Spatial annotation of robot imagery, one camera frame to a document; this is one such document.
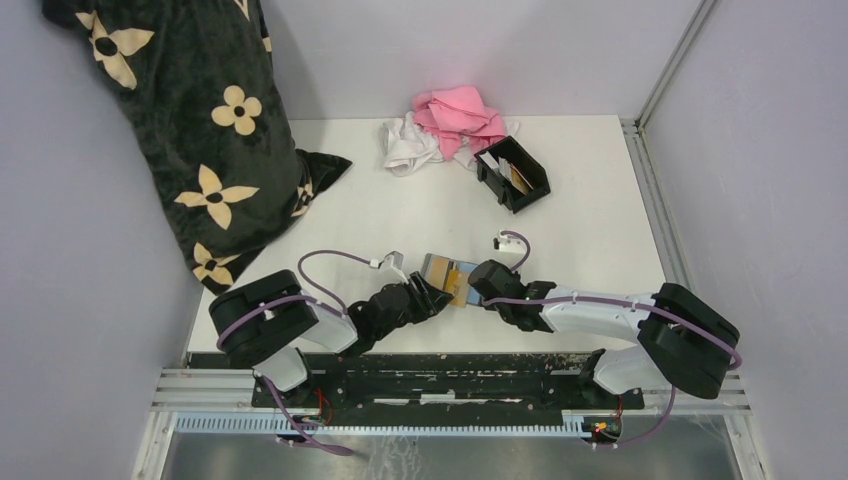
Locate grey leather card holder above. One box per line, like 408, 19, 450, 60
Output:
422, 253, 483, 308

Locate black plastic card box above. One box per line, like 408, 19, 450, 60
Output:
474, 136, 551, 214

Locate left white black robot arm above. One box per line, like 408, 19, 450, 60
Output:
209, 270, 453, 407

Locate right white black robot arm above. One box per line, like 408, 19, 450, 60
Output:
468, 260, 742, 408

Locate gold card in box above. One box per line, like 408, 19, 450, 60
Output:
508, 164, 532, 195

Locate white cards in box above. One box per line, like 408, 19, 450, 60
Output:
480, 152, 512, 183

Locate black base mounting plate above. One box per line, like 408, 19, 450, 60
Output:
281, 353, 645, 427

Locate white cloth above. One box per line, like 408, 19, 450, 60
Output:
378, 110, 491, 177

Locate pink cloth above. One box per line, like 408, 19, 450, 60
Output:
413, 86, 509, 160

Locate black floral blanket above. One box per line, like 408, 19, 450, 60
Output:
41, 1, 351, 295

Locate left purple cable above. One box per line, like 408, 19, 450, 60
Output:
215, 249, 405, 458

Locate purple cable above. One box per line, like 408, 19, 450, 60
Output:
215, 249, 405, 458
482, 229, 743, 450

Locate blue slotted cable duct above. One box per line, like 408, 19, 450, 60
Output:
173, 413, 591, 439

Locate corner aluminium post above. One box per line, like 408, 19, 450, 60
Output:
620, 0, 720, 289

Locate aluminium rail frame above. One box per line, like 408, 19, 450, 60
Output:
132, 365, 765, 479

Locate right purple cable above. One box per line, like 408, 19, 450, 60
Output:
482, 229, 743, 450

